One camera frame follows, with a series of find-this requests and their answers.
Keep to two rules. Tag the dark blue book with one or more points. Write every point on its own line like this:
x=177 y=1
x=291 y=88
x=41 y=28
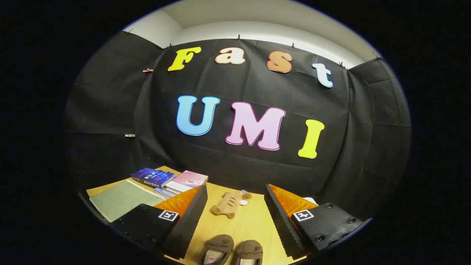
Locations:
x=152 y=177

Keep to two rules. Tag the pink cover book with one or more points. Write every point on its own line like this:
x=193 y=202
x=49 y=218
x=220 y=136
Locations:
x=187 y=180

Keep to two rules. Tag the black backdrop cloth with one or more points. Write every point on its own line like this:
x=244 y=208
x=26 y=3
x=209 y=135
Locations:
x=254 y=84

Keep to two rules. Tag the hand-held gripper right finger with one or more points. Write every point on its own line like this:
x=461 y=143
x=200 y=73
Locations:
x=281 y=221

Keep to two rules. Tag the green fabric storage box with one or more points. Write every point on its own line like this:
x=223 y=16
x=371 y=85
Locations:
x=121 y=200

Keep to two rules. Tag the tan plush toy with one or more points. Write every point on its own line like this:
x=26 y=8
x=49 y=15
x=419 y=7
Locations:
x=228 y=206

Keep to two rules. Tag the white plush pouch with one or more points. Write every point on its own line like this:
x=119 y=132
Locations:
x=311 y=201

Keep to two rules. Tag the white book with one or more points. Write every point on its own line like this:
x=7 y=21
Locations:
x=167 y=190

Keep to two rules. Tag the pale blue book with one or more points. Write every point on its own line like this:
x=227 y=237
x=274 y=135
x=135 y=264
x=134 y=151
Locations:
x=161 y=193

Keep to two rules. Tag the brown fluffy shoe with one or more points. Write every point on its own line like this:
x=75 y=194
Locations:
x=219 y=243
x=250 y=248

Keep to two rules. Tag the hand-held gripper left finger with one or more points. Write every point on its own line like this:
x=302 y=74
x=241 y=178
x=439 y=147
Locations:
x=189 y=221

